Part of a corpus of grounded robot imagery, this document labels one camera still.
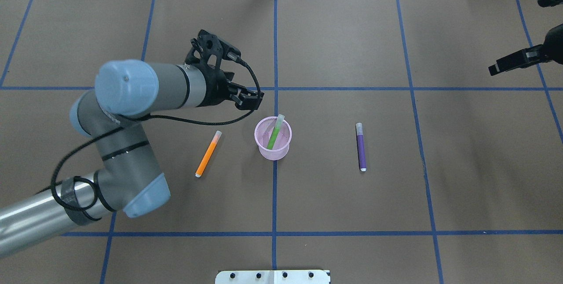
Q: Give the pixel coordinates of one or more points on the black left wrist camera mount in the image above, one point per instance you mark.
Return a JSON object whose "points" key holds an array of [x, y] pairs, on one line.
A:
{"points": [[207, 44]]}

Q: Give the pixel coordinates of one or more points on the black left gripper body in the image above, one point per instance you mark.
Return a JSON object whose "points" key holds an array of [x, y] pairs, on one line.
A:
{"points": [[214, 88]]}

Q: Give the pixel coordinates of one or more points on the orange marker pen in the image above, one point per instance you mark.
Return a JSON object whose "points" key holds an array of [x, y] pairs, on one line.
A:
{"points": [[207, 156]]}

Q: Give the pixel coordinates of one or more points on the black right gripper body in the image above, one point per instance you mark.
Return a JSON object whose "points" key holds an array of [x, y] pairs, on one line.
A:
{"points": [[515, 62]]}

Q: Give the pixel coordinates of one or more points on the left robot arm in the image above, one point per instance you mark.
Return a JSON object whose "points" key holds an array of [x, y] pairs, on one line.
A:
{"points": [[117, 170]]}

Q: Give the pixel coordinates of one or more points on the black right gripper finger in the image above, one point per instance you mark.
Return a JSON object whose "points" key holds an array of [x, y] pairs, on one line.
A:
{"points": [[518, 60]]}

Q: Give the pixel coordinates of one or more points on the green marker pen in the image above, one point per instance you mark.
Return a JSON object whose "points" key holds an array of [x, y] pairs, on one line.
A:
{"points": [[275, 133]]}

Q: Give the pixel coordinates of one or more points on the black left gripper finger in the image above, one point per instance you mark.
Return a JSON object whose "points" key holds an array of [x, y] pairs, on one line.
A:
{"points": [[237, 89], [247, 100]]}

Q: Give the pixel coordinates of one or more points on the purple marker pen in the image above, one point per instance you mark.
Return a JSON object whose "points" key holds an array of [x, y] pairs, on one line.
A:
{"points": [[362, 164]]}

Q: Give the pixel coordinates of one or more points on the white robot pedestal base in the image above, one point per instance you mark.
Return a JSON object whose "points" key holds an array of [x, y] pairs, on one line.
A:
{"points": [[288, 276]]}

